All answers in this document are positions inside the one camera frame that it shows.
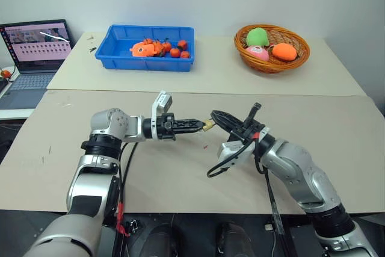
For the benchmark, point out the small orange ball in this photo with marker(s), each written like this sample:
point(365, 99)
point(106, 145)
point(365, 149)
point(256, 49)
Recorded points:
point(5, 73)

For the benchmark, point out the small black screws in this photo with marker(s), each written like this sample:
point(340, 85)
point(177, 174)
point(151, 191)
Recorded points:
point(92, 49)

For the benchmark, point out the blue plastic bin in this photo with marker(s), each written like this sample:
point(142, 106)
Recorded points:
point(120, 58)

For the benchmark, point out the plain orange plush toy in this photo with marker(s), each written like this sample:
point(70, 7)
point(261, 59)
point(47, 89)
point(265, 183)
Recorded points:
point(284, 51)

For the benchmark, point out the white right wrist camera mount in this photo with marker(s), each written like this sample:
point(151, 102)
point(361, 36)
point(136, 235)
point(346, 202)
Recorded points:
point(231, 152)

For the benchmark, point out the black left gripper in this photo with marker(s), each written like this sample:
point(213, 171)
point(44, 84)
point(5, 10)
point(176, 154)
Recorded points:
point(165, 127)

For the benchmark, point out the pink plush toy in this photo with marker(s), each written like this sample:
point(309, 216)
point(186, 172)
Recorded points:
point(256, 53)

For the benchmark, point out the red tape strip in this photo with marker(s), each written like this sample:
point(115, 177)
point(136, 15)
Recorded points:
point(121, 218)

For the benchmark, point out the small orange tangerine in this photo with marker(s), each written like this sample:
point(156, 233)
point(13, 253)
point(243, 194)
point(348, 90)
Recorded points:
point(167, 46)
point(185, 55)
point(182, 44)
point(175, 52)

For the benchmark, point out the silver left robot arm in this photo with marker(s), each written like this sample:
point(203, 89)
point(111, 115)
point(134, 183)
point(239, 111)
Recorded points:
point(111, 124)

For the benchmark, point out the brass padlock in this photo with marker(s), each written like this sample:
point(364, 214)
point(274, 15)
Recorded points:
point(209, 126)

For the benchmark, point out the green plush toy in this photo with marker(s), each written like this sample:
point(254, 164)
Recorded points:
point(256, 37)

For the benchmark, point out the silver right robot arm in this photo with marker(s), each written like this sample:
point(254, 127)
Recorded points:
point(288, 160)

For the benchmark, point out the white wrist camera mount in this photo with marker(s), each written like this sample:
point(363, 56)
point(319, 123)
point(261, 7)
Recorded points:
point(231, 152)
point(155, 118)

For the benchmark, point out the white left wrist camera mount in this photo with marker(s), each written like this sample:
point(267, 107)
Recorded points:
point(155, 118)

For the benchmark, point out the woven wicker basket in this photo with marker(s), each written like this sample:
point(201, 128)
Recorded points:
point(270, 66)

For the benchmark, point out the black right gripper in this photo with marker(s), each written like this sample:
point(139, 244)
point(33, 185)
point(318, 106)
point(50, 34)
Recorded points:
point(245, 132)

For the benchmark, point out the grey open laptop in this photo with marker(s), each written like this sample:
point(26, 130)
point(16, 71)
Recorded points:
point(37, 46)

